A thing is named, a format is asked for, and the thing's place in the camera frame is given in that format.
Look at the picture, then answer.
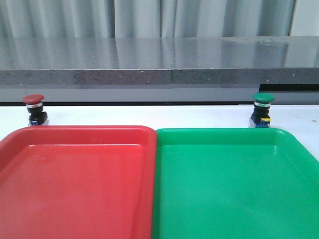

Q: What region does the green mushroom push button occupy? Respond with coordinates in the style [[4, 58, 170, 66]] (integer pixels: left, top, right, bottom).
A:
[[249, 93, 275, 128]]

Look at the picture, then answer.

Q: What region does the grey pleated curtain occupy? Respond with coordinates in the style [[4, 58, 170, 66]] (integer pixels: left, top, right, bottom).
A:
[[0, 0, 295, 38]]

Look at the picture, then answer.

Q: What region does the grey granite counter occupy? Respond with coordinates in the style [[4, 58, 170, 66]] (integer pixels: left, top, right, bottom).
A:
[[0, 36, 319, 105]]

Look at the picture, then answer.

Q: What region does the red mushroom push button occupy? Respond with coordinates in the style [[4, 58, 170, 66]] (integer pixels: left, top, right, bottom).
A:
[[22, 94, 49, 126]]

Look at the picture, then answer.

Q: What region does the red plastic tray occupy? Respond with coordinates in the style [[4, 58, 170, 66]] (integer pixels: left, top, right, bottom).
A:
[[0, 126, 157, 239]]

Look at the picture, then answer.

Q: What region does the green plastic tray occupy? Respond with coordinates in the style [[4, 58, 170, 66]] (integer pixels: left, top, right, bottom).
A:
[[152, 128, 319, 239]]

